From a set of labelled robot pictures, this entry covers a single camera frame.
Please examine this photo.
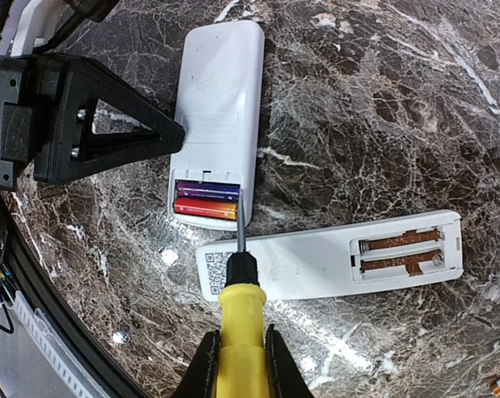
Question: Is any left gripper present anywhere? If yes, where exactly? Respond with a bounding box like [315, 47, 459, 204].
[0, 55, 185, 191]

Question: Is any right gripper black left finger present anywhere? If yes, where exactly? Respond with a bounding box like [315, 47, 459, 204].
[178, 330, 221, 398]

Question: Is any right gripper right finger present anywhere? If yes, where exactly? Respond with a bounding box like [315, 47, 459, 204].
[265, 324, 313, 398]

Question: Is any yellow handled screwdriver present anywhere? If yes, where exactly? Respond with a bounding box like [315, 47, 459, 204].
[216, 191, 269, 397]

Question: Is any grey remote control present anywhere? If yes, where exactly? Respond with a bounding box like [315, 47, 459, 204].
[167, 20, 265, 231]

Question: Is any purple blue AAA battery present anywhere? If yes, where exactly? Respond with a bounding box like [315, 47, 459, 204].
[176, 181, 240, 201]

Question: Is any red orange AAA battery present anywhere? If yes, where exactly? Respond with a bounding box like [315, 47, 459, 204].
[174, 197, 238, 221]

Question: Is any white remote control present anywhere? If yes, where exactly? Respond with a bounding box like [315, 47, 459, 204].
[194, 209, 464, 302]

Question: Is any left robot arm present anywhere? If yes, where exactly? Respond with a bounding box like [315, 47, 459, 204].
[0, 1, 185, 192]

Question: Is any white slotted cable duct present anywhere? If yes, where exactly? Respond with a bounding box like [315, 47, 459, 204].
[13, 290, 109, 398]

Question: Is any black front rail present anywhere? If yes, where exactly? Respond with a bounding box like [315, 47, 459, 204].
[0, 194, 148, 397]

